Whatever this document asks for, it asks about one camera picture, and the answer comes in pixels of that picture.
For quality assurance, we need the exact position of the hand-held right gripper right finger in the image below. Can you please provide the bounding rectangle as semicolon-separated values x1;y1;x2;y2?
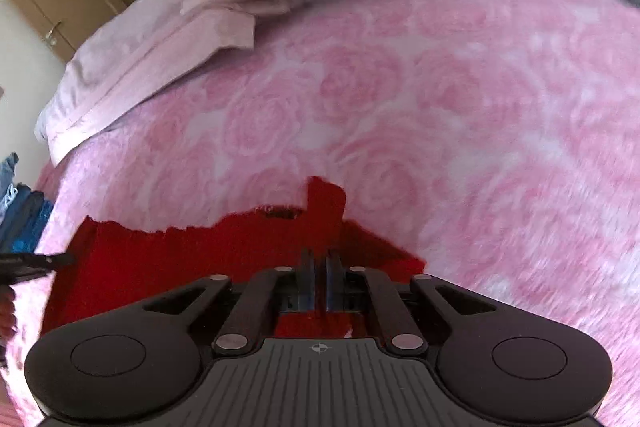
325;249;501;355

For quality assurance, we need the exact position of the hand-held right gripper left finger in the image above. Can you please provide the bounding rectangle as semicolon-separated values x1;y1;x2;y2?
142;249;317;355

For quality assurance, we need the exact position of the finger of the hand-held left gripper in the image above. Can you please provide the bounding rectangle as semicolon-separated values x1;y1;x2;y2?
0;252;76;283

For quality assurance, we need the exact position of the red knitted sweater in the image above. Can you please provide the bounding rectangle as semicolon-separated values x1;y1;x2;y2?
42;176;427;340

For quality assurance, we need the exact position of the stack of folded clothes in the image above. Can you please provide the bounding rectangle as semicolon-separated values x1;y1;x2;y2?
0;151;55;255

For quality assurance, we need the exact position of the person's left hand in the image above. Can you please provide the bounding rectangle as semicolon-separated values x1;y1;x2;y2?
0;284;17;348

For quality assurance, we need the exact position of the pink floral blanket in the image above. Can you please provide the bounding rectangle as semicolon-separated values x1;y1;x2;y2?
0;0;640;408

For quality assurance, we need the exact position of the metal door handle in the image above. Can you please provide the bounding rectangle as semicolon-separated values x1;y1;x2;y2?
42;21;63;48

